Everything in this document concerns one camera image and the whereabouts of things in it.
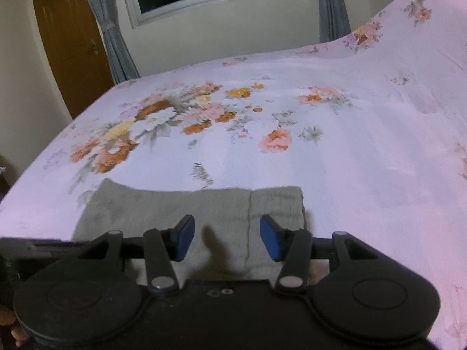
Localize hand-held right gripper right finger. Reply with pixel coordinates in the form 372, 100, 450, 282
259, 214, 377, 296

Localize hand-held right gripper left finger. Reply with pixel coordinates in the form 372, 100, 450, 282
75, 214, 196, 296

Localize grey pants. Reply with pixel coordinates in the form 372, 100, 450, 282
73, 178, 311, 282

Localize person's left hand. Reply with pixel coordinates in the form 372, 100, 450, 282
0, 304, 28, 348

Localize bed with pink floral sheet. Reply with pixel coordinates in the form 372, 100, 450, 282
0, 0, 467, 350

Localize brown wooden door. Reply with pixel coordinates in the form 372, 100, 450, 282
31, 0, 115, 119

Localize grey curtain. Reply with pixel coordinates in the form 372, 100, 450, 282
78, 0, 141, 85
316, 0, 353, 43

